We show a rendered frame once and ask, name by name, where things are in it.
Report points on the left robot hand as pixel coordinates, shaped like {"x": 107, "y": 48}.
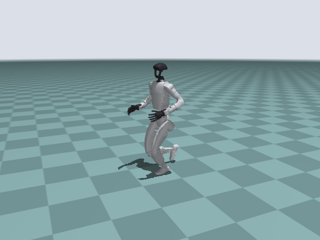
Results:
{"x": 157, "y": 115}

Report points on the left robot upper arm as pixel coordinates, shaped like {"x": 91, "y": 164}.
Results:
{"x": 169, "y": 88}

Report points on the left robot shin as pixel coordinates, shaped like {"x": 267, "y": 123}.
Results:
{"x": 159, "y": 159}

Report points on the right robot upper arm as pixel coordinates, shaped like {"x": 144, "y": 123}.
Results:
{"x": 150, "y": 96}

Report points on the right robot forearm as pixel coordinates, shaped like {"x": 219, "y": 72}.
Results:
{"x": 144, "y": 103}

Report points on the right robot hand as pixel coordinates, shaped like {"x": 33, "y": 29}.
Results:
{"x": 133, "y": 108}

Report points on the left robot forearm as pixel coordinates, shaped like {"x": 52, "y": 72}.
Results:
{"x": 174, "y": 107}

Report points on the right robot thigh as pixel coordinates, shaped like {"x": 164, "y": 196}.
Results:
{"x": 149, "y": 136}

